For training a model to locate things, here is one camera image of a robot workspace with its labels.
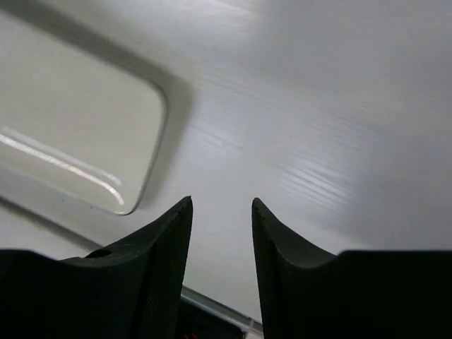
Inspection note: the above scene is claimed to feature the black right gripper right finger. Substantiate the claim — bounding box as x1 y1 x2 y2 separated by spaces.
251 198 451 338

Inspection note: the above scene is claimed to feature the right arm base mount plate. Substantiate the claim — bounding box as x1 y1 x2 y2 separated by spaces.
174 301 244 339

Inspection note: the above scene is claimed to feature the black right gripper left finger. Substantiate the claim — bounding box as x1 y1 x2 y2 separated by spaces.
1 197 193 338

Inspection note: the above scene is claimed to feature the rectangular white plate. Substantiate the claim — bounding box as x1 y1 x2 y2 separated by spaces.
1 11 167 215

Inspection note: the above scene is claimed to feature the aluminium table edge rail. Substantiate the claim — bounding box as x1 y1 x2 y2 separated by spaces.
0 197 264 335

